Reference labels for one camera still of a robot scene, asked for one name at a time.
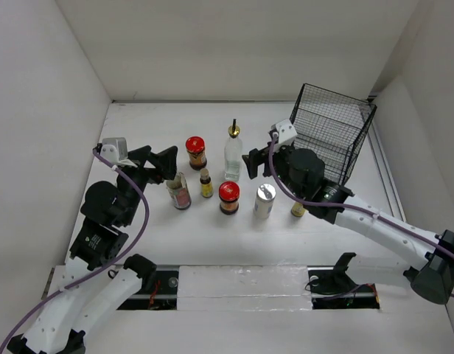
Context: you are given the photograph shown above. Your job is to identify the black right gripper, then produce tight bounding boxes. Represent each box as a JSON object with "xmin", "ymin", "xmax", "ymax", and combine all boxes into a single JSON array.
[{"xmin": 242, "ymin": 139, "xmax": 305, "ymax": 199}]

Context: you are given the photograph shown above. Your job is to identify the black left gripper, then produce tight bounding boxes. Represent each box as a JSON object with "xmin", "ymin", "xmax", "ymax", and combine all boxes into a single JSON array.
[{"xmin": 119, "ymin": 145, "xmax": 177, "ymax": 224}]

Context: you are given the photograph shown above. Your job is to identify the silver lid white jar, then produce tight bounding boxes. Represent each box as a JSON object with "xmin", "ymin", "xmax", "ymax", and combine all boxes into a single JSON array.
[{"xmin": 254, "ymin": 184, "xmax": 276, "ymax": 219}]

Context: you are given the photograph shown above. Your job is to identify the clear glass oil bottle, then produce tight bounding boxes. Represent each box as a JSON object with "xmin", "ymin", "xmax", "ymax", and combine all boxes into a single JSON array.
[{"xmin": 224, "ymin": 119, "xmax": 242, "ymax": 181}]

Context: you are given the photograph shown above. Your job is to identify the red lid chili jar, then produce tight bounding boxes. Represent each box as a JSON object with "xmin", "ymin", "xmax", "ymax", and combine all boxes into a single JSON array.
[{"xmin": 218, "ymin": 181, "xmax": 240, "ymax": 215}]

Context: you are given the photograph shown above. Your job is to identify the red lid sauce jar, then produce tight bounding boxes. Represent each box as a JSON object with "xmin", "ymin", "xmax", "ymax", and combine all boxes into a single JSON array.
[{"xmin": 185, "ymin": 136, "xmax": 207, "ymax": 170}]

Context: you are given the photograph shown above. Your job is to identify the black cap sauce bottle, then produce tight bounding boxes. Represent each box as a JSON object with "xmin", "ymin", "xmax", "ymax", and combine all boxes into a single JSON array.
[{"xmin": 166, "ymin": 172, "xmax": 192, "ymax": 210}]

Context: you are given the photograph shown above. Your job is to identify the yellow bottle cork cap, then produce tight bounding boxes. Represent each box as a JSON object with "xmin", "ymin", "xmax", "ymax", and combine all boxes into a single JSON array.
[{"xmin": 290, "ymin": 202, "xmax": 307, "ymax": 218}]

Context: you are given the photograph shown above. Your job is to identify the small yellow label bottle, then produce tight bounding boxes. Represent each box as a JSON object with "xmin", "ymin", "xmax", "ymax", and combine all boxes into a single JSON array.
[{"xmin": 200, "ymin": 168, "xmax": 213, "ymax": 198}]

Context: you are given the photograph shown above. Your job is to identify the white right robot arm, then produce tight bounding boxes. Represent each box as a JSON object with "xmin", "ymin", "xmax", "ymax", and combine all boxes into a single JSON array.
[{"xmin": 242, "ymin": 142, "xmax": 454, "ymax": 305}]

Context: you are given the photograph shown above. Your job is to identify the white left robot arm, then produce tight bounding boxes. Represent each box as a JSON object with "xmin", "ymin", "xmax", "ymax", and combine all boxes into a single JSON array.
[{"xmin": 0, "ymin": 138, "xmax": 178, "ymax": 353}]

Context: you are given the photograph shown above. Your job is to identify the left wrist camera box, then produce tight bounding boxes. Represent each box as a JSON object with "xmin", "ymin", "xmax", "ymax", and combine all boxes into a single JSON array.
[{"xmin": 97, "ymin": 137, "xmax": 128, "ymax": 165}]

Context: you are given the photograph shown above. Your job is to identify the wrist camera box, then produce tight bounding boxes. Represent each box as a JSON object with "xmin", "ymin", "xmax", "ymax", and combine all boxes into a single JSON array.
[
  {"xmin": 97, "ymin": 137, "xmax": 128, "ymax": 165},
  {"xmin": 269, "ymin": 119, "xmax": 297, "ymax": 147}
]

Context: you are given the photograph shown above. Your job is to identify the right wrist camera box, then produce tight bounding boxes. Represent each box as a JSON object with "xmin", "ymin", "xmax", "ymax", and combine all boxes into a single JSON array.
[{"xmin": 269, "ymin": 119, "xmax": 297, "ymax": 147}]

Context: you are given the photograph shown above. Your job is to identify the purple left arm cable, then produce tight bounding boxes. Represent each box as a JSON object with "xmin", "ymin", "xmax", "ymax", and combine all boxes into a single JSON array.
[{"xmin": 0, "ymin": 149, "xmax": 151, "ymax": 354}]

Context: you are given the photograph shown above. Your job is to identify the black wire basket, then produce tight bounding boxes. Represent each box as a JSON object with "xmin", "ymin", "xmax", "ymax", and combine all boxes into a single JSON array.
[{"xmin": 290, "ymin": 83, "xmax": 377, "ymax": 185}]

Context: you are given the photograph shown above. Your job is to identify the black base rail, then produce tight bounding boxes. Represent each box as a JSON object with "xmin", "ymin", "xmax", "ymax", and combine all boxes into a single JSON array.
[{"xmin": 120, "ymin": 265, "xmax": 380, "ymax": 312}]

